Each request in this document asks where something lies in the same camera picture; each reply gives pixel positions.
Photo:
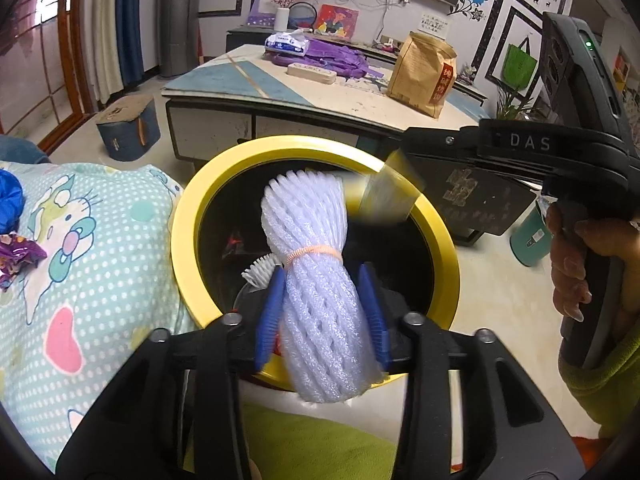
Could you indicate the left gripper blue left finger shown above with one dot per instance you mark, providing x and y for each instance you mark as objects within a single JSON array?
[{"x": 267, "y": 328}]

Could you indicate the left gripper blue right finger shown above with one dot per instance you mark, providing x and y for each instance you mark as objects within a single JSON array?
[{"x": 374, "y": 308}]

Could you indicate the white foam net bundle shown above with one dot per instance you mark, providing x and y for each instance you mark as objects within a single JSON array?
[{"x": 324, "y": 334}]

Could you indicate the purple foil wrapper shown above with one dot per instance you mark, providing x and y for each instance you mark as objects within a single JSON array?
[{"x": 17, "y": 253}]

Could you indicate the blue plastic bag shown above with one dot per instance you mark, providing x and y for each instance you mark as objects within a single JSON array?
[{"x": 12, "y": 202}]

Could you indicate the yellow rimmed trash bin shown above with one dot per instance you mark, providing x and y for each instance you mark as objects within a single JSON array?
[{"x": 391, "y": 224}]

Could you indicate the person right hand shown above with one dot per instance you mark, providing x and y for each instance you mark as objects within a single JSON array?
[{"x": 573, "y": 282}]

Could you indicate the red pot green plant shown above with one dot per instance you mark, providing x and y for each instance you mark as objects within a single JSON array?
[{"x": 509, "y": 107}]

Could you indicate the green tote bag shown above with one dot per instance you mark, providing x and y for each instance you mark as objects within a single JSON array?
[{"x": 518, "y": 66}]

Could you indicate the brown paper bag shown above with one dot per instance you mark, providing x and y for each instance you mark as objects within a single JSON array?
[{"x": 424, "y": 73}]

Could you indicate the hello kitty bed sheet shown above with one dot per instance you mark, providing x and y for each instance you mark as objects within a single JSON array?
[{"x": 106, "y": 281}]

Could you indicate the marble top coffee table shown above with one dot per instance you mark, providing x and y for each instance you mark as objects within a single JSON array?
[{"x": 242, "y": 95}]

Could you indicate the blue fabric stool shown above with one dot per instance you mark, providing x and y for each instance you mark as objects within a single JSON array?
[{"x": 129, "y": 127}]

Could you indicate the white power strip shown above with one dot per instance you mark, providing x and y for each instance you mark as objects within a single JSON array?
[{"x": 313, "y": 73}]

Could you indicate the purple cloth bag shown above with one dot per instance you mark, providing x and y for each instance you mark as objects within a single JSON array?
[{"x": 345, "y": 62}]

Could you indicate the white blue tissue pack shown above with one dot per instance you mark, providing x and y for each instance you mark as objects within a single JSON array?
[{"x": 290, "y": 43}]

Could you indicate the wooden glass sliding door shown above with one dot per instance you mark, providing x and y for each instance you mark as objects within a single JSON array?
[{"x": 44, "y": 86}]

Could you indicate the silver tower air conditioner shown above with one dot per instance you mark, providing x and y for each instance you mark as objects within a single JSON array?
[{"x": 177, "y": 36}]

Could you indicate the blue beige right curtain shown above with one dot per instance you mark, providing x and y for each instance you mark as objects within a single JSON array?
[{"x": 119, "y": 38}]

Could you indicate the colourful picture frame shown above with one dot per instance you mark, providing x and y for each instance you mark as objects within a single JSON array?
[{"x": 336, "y": 21}]

